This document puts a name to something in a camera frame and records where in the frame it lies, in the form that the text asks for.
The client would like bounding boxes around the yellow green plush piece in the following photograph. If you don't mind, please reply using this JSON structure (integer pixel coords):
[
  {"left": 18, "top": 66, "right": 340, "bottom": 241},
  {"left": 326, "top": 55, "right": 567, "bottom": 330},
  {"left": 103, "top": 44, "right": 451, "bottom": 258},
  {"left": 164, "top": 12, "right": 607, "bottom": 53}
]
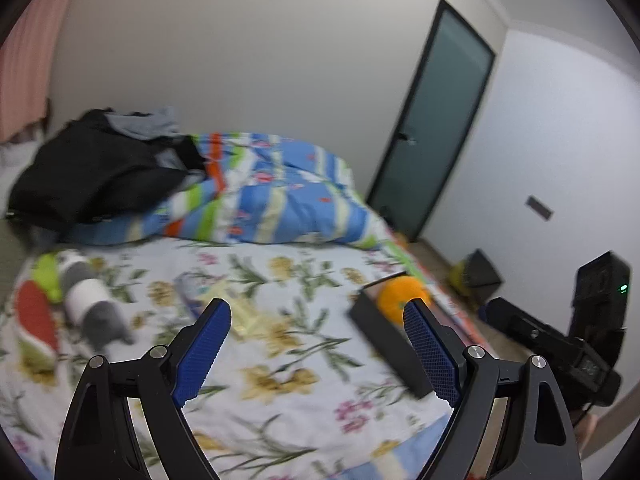
[{"left": 32, "top": 252, "right": 63, "bottom": 304}]

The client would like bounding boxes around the grey white animal plush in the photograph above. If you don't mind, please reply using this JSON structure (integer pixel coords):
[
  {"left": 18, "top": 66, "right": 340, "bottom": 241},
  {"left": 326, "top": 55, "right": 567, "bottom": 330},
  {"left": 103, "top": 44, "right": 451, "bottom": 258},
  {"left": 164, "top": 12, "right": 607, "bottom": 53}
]
[{"left": 55, "top": 249, "right": 134, "bottom": 353}]

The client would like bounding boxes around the grey garment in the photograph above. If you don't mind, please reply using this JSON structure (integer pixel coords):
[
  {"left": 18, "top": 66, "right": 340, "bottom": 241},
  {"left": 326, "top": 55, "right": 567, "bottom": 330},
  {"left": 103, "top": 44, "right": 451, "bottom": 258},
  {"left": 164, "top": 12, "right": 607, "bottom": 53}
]
[{"left": 104, "top": 106, "right": 180, "bottom": 141}]

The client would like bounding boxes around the black device with green light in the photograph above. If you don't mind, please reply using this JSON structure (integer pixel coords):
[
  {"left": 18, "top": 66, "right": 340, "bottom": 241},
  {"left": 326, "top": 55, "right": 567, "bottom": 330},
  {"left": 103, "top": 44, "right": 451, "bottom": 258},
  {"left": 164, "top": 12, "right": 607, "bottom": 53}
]
[{"left": 568, "top": 252, "right": 631, "bottom": 367}]

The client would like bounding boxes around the pink curtain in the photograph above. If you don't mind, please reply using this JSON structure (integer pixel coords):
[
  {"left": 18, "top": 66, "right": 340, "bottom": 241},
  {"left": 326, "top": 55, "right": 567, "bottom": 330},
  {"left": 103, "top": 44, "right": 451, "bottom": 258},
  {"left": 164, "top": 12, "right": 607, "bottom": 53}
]
[{"left": 1, "top": 0, "right": 70, "bottom": 142}]

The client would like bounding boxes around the blue tissue packet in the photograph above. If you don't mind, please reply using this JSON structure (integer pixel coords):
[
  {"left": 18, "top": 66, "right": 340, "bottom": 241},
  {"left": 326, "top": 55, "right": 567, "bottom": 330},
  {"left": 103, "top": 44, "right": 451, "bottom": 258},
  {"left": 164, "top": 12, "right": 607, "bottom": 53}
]
[{"left": 174, "top": 271, "right": 217, "bottom": 318}]

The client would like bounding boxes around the green glass door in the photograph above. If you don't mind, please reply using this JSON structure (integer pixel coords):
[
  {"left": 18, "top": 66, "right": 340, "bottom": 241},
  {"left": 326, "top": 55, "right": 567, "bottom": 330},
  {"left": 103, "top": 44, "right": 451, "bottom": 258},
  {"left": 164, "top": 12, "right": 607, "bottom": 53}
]
[{"left": 367, "top": 0, "right": 496, "bottom": 242}]

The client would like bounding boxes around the orange pumpkin plush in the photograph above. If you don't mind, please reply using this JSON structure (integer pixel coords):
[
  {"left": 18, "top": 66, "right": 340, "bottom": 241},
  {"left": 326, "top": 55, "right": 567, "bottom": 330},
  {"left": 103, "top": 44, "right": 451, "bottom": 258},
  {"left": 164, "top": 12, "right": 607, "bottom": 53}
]
[{"left": 375, "top": 275, "right": 432, "bottom": 327}]

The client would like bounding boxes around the black yellow dustpan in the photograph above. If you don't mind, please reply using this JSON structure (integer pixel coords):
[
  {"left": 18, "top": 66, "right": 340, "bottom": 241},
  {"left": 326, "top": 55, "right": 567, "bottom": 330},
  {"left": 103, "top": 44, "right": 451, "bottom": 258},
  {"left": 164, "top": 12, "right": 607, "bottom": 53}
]
[{"left": 448, "top": 249, "right": 503, "bottom": 304}]

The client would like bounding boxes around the white pillow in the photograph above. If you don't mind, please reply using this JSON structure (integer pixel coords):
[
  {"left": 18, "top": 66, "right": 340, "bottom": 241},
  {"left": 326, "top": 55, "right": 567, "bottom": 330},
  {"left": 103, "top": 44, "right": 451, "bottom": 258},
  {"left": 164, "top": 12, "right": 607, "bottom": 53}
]
[{"left": 0, "top": 126, "right": 44, "bottom": 216}]

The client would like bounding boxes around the grey wall switch plate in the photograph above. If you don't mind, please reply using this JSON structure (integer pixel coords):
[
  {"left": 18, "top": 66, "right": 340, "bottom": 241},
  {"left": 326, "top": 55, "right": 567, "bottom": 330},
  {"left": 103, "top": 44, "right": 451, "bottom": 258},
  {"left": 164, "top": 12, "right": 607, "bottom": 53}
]
[{"left": 525, "top": 195, "right": 553, "bottom": 221}]

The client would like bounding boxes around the white floral blanket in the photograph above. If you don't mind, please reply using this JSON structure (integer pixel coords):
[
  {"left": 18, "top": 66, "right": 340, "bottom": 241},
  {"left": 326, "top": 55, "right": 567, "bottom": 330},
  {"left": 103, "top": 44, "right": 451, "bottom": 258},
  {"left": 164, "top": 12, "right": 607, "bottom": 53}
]
[{"left": 0, "top": 236, "right": 454, "bottom": 480}]

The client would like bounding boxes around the yellow snack package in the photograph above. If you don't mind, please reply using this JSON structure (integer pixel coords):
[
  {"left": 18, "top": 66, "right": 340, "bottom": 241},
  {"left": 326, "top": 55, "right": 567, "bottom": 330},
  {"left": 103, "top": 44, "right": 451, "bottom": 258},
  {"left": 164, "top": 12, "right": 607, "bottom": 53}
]
[{"left": 198, "top": 280, "right": 278, "bottom": 340}]

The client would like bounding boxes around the black clothing pile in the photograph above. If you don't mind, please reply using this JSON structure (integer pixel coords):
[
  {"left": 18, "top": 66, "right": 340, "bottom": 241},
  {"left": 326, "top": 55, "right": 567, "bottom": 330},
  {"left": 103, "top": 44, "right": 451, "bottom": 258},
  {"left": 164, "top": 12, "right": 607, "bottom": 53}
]
[{"left": 6, "top": 108, "right": 206, "bottom": 233}]

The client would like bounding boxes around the blue striped quilt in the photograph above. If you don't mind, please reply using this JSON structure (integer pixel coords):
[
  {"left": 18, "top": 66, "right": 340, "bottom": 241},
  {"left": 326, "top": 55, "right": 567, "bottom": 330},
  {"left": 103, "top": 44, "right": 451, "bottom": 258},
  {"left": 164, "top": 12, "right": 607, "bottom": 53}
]
[{"left": 67, "top": 132, "right": 392, "bottom": 249}]

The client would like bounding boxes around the black storage box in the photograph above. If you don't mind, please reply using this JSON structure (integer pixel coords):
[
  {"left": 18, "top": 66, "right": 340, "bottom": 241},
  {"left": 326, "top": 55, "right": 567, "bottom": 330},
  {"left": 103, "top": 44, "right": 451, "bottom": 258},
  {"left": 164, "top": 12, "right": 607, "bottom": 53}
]
[{"left": 348, "top": 272, "right": 450, "bottom": 399}]

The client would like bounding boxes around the red green plush toy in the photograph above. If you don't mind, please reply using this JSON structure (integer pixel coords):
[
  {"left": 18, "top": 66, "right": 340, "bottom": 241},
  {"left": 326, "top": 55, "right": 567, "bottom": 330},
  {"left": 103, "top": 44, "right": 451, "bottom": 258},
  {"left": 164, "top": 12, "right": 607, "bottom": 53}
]
[{"left": 13, "top": 280, "right": 58, "bottom": 374}]

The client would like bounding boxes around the striped cartoon bed sheet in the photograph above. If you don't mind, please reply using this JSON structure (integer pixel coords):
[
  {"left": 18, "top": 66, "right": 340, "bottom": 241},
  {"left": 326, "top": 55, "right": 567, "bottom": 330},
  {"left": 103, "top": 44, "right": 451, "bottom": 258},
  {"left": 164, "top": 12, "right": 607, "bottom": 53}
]
[{"left": 347, "top": 240, "right": 490, "bottom": 479}]

